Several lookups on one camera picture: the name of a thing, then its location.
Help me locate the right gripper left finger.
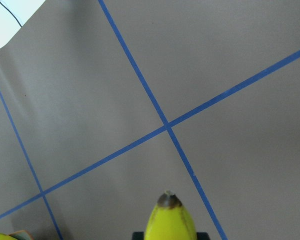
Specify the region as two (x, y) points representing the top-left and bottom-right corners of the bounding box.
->
(131, 231), (145, 240)

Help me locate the grey square plate orange rim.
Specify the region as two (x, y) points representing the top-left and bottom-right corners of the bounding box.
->
(8, 230), (34, 240)

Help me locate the greenish yellow banana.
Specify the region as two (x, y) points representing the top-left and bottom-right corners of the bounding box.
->
(0, 233), (15, 240)

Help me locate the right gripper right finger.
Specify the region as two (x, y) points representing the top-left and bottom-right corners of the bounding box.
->
(196, 232), (209, 240)

